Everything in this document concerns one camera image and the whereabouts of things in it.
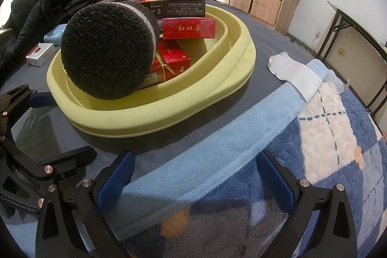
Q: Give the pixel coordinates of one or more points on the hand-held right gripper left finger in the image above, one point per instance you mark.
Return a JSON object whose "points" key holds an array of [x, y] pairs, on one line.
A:
{"points": [[113, 185]]}

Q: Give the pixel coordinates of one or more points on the yellow-green plastic basin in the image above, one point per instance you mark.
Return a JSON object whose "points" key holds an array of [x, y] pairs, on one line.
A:
{"points": [[181, 113]]}

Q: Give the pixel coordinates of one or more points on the light blue device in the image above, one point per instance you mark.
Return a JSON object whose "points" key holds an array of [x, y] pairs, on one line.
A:
{"points": [[53, 34]]}

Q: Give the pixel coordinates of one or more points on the red white cigarette carton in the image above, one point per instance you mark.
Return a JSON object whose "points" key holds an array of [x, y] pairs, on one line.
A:
{"points": [[189, 28]]}

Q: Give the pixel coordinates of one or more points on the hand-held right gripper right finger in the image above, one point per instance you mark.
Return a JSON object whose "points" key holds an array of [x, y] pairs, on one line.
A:
{"points": [[276, 182]]}

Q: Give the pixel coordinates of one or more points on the black red cigarette carton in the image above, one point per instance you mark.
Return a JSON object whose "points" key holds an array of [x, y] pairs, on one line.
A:
{"points": [[181, 8]]}

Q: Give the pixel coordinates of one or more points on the black folding table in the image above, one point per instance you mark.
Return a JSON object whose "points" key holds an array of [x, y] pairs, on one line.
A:
{"points": [[347, 14]]}

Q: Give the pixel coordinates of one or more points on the black foam cylinder white band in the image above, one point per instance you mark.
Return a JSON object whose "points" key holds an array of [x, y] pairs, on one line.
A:
{"points": [[105, 52]]}

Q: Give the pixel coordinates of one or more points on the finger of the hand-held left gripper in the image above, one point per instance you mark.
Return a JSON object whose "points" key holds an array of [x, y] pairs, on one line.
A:
{"points": [[69, 156], [40, 100]]}

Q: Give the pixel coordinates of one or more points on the yellow wall socket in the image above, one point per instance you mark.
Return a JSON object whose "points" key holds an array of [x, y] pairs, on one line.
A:
{"points": [[341, 52]]}

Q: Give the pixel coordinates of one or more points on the blue white chequered blanket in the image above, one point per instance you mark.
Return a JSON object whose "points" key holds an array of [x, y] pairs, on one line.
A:
{"points": [[332, 170]]}

